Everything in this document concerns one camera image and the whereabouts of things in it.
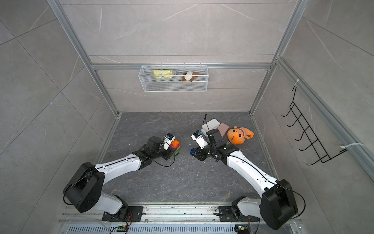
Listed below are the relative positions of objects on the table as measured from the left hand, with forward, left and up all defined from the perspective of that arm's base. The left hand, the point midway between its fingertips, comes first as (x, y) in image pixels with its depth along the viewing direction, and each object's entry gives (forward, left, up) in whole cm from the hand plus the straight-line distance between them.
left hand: (174, 145), depth 88 cm
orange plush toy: (+7, -42, -2) cm, 42 cm away
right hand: (-7, -12, +5) cm, 15 cm away
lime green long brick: (0, -1, -8) cm, 8 cm away
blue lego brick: (-7, -11, +6) cm, 15 cm away
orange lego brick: (+1, -1, +1) cm, 1 cm away
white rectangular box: (+20, -27, -5) cm, 34 cm away
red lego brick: (0, -2, -2) cm, 3 cm away
